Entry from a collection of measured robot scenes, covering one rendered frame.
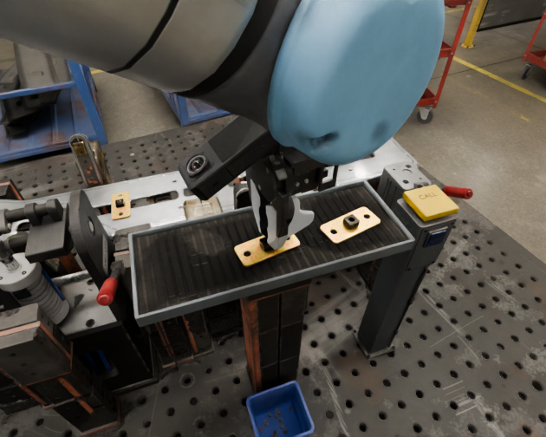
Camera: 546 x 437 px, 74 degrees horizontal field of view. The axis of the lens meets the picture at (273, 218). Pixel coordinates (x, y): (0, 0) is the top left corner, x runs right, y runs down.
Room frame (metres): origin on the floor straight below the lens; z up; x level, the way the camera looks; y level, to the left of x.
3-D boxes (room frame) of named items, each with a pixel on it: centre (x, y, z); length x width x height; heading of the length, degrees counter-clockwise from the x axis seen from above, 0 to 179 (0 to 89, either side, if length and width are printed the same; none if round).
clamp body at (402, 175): (0.61, -0.28, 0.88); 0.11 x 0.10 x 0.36; 19
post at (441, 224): (0.42, -0.24, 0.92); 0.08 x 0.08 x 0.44; 19
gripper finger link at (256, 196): (0.35, 0.00, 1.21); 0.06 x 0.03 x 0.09; 118
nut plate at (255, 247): (0.32, 0.01, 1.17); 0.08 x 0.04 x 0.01; 118
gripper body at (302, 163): (0.33, -0.02, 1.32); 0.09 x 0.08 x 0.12; 118
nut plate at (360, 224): (0.36, -0.11, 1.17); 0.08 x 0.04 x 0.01; 121
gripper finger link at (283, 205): (0.30, -0.01, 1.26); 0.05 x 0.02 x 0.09; 28
